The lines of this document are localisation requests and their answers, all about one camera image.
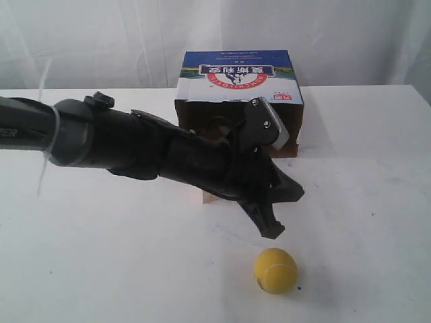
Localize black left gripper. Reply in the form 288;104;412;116
188;116;306;240

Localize yellow tennis ball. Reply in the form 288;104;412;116
253;248;298;291

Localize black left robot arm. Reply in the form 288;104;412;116
1;92;304;239

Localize light wooden cube block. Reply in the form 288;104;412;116
202;190;219;204

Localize blue white cardboard box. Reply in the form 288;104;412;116
174;50;304;158

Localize white zip tie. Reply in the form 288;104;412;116
36;107;61;198

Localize white backdrop curtain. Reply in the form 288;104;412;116
1;1;430;89

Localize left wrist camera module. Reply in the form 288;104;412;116
238;97;290;151

